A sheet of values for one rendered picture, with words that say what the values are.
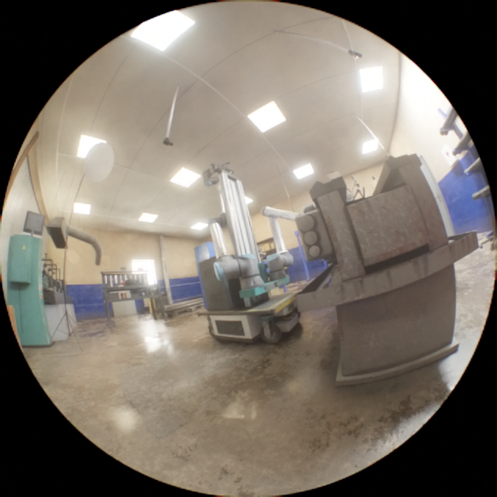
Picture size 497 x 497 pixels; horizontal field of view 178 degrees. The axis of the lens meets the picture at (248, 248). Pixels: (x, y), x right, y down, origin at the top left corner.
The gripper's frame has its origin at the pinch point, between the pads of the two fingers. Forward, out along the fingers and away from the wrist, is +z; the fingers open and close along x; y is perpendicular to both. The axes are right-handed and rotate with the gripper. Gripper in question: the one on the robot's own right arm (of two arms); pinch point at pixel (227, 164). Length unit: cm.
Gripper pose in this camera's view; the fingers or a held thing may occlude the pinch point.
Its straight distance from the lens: 197.6
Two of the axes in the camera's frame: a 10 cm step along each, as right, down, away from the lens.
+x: -0.2, 7.6, -6.5
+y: 3.6, 6.1, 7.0
